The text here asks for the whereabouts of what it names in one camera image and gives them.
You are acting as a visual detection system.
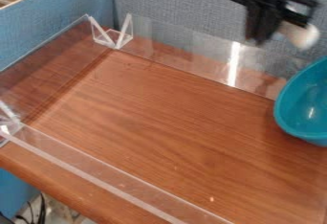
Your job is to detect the clear acrylic front barrier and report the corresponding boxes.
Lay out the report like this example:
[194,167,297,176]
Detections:
[0,124,234,224]

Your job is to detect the clear acrylic front bracket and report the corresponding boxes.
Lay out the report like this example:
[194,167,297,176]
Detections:
[0,100,22,148]

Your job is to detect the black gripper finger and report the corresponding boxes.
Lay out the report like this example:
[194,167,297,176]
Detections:
[246,2,261,41]
[255,8,283,45]

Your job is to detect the black cables under table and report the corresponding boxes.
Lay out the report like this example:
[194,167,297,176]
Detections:
[0,192,49,224]

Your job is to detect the blue plastic bowl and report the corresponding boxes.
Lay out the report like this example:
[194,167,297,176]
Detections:
[274,56,327,147]

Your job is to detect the clear acrylic corner bracket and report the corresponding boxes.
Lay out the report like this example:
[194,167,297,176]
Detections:
[87,13,134,50]

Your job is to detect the clear acrylic left barrier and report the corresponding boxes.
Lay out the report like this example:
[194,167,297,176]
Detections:
[0,16,103,121]

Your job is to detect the white brown mushroom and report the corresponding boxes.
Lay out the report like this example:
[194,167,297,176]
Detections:
[274,21,321,51]

